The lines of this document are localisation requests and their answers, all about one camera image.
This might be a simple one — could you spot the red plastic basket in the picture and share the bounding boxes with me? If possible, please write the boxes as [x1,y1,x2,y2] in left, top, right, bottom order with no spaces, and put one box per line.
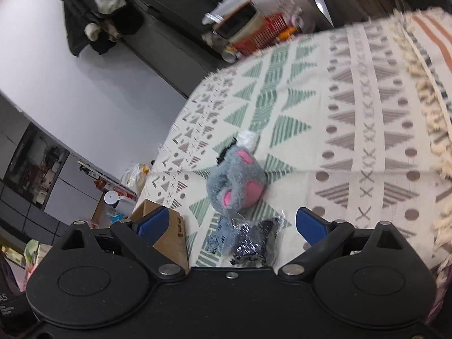
[231,11,295,56]

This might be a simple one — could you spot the white lower cabinet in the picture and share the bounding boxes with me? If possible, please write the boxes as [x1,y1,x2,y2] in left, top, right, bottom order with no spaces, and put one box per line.
[44,150,107,225]

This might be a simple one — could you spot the dark sparkly cloth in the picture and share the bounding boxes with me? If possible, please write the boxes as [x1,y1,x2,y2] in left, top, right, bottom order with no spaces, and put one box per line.
[229,215,287,267]

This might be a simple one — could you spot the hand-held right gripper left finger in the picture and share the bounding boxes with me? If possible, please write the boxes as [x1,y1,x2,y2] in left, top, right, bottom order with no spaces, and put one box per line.
[53,207,186,281]

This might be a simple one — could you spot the grey door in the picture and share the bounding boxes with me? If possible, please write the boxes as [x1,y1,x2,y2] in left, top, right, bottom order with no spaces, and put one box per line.
[115,5,244,100]

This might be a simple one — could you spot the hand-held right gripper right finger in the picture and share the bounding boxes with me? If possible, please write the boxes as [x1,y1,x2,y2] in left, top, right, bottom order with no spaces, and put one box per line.
[278,208,412,283]

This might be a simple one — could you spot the blue grey fluffy sock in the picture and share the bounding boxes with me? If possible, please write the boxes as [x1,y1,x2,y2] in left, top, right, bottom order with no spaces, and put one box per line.
[208,216,236,255]

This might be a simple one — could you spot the orange striped blanket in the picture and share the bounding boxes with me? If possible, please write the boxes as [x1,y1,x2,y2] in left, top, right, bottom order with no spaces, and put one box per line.
[397,6,452,124]

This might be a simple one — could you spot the white and yellow plastic bag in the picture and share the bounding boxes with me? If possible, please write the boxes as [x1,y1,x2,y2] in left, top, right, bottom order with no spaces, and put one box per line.
[121,162,153,198]

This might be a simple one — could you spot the white kettle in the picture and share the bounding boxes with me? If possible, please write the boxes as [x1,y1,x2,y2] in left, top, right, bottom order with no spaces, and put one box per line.
[103,190,138,217]

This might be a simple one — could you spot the hanging dark clothes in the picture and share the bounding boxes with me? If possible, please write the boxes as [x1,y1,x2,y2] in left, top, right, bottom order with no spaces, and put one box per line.
[42,0,145,58]

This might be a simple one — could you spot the stacked brown and white bowls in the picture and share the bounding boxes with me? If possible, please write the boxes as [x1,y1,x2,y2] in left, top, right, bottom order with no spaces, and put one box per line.
[214,1,262,41]

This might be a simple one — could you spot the clear plastic bag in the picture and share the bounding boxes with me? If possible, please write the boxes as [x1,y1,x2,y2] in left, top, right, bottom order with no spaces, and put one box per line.
[202,0,246,25]

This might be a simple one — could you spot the patterned fringed blanket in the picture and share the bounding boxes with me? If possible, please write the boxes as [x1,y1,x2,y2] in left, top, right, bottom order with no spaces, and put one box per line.
[139,9,452,272]

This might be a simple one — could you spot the brown cardboard box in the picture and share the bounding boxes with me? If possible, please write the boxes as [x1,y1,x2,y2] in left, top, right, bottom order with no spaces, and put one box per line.
[131,199,189,273]

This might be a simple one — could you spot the grey and pink plush toy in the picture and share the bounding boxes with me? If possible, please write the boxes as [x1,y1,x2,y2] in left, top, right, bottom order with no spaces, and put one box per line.
[207,130,266,216]

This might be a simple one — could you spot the black printed cloth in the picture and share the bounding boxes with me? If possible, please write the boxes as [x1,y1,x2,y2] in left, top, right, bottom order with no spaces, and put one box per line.
[0,252,34,338]

